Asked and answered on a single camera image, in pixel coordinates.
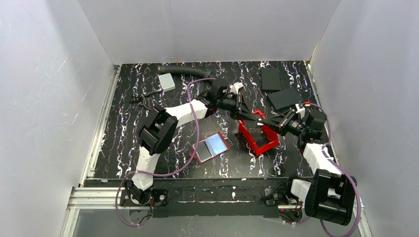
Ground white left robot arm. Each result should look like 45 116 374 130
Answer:
132 78 257 192

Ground black flat pad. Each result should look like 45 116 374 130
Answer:
260 68 282 92
267 88 303 110

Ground black pliers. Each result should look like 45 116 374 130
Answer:
129 90 162 111

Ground black flat pad lower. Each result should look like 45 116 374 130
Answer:
267 88 303 110

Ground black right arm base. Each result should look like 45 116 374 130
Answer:
260 186 310 225

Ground black flat pad upper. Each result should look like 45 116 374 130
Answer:
260 68 282 92

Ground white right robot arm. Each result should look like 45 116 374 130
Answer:
260 110 356 226

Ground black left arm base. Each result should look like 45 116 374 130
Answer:
119 189 168 207

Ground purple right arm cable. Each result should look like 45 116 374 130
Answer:
304 102 362 237

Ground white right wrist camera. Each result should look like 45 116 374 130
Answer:
295 103 306 119

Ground small grey box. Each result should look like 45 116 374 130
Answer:
158 73 175 92

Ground red card holder wallet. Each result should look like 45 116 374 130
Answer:
190 132 230 164

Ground black corrugated hose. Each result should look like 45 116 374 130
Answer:
157 65 217 95

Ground red plastic tray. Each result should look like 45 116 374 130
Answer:
237 120 280 156

